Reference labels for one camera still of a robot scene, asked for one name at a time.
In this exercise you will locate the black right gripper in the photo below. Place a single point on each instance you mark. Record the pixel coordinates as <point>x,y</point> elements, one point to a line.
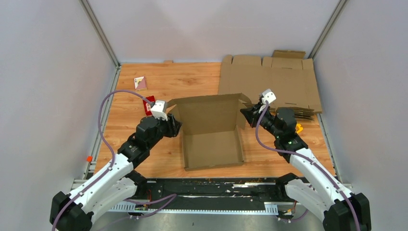
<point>251,113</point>

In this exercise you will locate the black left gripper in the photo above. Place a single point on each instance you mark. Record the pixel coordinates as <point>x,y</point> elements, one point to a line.
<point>172,125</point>

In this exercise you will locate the brown cardboard box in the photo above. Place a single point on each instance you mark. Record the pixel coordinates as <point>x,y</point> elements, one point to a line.
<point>210,130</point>

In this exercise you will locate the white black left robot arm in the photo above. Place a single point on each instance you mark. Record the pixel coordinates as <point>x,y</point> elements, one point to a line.
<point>79,209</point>

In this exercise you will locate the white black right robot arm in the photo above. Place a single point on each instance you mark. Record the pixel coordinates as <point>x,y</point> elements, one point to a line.
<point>336,206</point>

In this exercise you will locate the red small box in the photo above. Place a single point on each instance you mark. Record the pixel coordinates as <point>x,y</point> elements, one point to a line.
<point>147,106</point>

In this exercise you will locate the pink white card box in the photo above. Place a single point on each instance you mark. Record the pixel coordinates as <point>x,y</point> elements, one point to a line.
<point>140,83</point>

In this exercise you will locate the yellow plastic tool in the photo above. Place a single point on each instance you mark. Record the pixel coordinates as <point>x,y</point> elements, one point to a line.
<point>299,128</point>

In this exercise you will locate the stack of flat cardboard boxes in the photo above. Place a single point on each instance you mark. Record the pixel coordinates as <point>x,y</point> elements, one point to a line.
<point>288,74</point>

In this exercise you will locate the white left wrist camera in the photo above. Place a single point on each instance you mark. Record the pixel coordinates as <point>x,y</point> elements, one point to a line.
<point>158,110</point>

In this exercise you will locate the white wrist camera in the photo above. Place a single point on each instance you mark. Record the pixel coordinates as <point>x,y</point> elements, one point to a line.
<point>158,110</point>
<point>266,98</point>

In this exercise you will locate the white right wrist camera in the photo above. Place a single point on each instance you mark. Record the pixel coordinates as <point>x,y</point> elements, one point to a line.
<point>266,98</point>

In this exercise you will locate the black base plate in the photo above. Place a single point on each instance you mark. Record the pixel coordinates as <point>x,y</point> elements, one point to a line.
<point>213,194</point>

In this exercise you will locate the aluminium frame rails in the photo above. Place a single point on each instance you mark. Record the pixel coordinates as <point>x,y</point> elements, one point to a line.
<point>254,92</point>

